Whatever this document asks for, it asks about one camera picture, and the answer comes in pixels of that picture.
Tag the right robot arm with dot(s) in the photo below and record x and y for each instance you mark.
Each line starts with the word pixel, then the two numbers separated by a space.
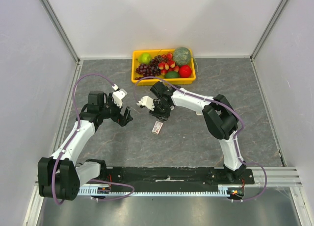
pixel 218 115

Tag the green pear fruit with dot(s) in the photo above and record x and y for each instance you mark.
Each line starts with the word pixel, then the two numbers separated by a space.
pixel 144 58

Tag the yellow plastic tray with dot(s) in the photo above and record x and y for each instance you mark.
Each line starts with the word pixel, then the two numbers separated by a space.
pixel 150 80

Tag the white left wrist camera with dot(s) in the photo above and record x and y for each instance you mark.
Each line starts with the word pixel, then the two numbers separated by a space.
pixel 118 95

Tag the red strawberry cluster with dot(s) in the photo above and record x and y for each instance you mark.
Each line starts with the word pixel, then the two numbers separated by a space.
pixel 166 64

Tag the green netted melon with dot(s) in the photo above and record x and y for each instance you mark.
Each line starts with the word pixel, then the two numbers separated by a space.
pixel 182 56

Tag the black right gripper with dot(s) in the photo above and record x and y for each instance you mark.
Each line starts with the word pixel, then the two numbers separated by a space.
pixel 160 112

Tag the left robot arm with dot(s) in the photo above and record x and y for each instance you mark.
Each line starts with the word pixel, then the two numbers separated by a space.
pixel 90 118

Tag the red white staple box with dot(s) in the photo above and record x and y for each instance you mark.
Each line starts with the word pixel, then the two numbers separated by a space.
pixel 157 127

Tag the green lime fruit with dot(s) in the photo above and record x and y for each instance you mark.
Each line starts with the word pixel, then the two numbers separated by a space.
pixel 171 75

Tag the grey slotted cable duct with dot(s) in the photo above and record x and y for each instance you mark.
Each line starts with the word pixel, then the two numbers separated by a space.
pixel 202 190

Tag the dark purple grape bunch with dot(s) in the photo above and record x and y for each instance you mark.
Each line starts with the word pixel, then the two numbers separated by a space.
pixel 150 69

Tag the aluminium frame rail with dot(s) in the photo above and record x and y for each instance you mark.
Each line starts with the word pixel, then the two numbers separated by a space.
pixel 273 176

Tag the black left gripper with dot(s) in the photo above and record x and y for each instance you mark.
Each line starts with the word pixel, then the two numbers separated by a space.
pixel 118 117

